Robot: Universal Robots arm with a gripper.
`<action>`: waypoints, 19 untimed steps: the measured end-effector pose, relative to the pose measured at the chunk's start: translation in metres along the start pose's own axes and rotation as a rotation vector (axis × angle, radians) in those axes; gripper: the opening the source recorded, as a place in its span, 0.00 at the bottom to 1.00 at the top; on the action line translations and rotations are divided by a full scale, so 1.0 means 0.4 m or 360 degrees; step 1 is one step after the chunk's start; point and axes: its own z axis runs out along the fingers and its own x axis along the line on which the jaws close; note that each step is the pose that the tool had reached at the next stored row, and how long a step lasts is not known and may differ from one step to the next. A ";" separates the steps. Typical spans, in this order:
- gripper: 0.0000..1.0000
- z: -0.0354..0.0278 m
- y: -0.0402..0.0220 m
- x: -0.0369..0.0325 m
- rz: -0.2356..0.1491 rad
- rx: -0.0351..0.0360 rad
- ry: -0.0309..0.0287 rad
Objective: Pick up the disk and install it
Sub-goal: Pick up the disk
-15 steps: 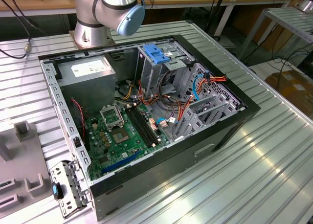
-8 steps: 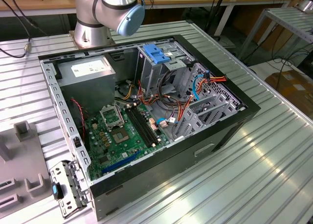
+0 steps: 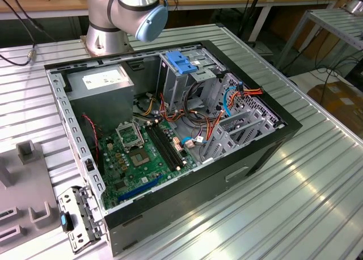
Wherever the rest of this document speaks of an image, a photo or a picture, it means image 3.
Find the silver drive cage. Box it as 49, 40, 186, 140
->
157, 48, 226, 116

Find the grey parts rack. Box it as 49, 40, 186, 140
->
0, 140, 62, 245

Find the red black twisted wire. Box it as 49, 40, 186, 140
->
81, 114, 100, 163

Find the silver socket cover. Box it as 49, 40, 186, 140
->
114, 121, 143, 152

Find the blue data wire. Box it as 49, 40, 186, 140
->
223, 82, 244, 118
181, 136, 205, 149

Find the silver disk bay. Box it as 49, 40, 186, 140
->
198, 72, 286, 166

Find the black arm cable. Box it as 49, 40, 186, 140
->
0, 0, 56, 66

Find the green motherboard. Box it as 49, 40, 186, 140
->
98, 119, 199, 211

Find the silver card retention bracket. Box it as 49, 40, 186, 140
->
56, 185, 108, 255

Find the CPU socket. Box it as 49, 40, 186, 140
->
129, 148, 153, 169

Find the blue expansion slot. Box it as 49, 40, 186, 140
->
117, 174, 164, 203

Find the blue plastic cage latch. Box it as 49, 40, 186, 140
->
166, 51, 198, 76

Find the yellow black wire bundle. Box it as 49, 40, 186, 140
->
141, 97, 157, 116

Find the flat cardboard box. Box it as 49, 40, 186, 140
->
307, 82, 363, 128

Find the coloured power wire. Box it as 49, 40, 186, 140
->
208, 86, 264, 143

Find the black RAM slot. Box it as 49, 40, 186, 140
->
149, 124, 180, 169
153, 123, 183, 167
157, 121, 187, 165
145, 124, 178, 171

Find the grey power supply unit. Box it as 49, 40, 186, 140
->
64, 64, 135, 136

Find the orange red wire bundle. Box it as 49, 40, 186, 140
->
158, 93, 185, 123

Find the metal slat side table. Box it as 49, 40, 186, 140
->
276, 9, 363, 70

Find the black open PC case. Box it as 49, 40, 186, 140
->
44, 39, 303, 258

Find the black tool with blue ring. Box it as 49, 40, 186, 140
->
58, 211, 75, 233

